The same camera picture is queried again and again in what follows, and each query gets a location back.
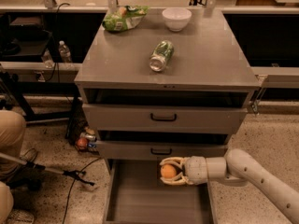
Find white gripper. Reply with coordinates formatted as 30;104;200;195
160;156;207;186

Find orange fruit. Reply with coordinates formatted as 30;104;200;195
161;164;177;178

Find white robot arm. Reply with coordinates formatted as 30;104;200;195
160;148;299;224

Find grey open bottom drawer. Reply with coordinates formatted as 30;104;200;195
103;160;214;224

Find grey middle drawer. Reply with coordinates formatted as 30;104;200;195
95;141;227;161

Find grey drawer cabinet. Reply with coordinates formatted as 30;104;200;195
74;7;262;175

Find grey top drawer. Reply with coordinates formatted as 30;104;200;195
83;104;247;134

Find silver can on floor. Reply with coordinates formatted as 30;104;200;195
79;133;97;142

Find red apple on floor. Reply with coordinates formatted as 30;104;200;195
76;137;88;150

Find grabber reacher tool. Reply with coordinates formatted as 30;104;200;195
0;153;94;186

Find green soda can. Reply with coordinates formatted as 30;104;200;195
149;40;174;72

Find grey sneaker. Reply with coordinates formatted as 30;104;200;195
20;148;37;165

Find white bowl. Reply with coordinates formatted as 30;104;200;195
162;7;192;32

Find green chip bag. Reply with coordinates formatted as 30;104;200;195
102;6;149;33

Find clear water bottle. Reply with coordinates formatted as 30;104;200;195
59;40;72;63
42;49;54;69

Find person leg beige trousers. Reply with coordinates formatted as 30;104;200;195
0;110;26;181

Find person knee beige trousers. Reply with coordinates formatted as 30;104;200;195
0;182;14;224

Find black side table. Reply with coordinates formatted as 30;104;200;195
0;13;78;121

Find black floor cable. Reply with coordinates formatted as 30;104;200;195
61;157;102;224

